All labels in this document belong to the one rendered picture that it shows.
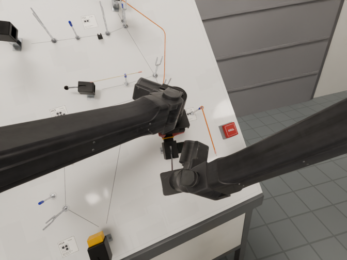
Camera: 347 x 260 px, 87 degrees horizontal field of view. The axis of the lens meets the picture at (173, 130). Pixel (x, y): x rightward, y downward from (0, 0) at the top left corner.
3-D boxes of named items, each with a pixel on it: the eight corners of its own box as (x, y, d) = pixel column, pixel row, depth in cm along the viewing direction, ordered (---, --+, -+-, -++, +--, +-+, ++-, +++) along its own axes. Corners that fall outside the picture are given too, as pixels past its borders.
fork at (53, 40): (58, 42, 63) (36, 13, 50) (52, 44, 63) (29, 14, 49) (56, 37, 63) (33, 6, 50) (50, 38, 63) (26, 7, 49)
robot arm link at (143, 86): (166, 134, 40) (177, 98, 36) (117, 116, 41) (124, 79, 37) (177, 115, 51) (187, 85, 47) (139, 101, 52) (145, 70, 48)
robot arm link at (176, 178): (174, 189, 42) (198, 196, 42) (182, 160, 44) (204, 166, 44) (169, 188, 48) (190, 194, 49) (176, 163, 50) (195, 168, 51)
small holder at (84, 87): (69, 85, 63) (61, 77, 56) (97, 87, 65) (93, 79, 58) (68, 98, 62) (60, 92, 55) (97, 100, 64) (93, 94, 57)
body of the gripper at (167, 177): (159, 173, 55) (162, 172, 48) (191, 166, 57) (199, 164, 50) (163, 195, 53) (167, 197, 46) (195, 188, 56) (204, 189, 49)
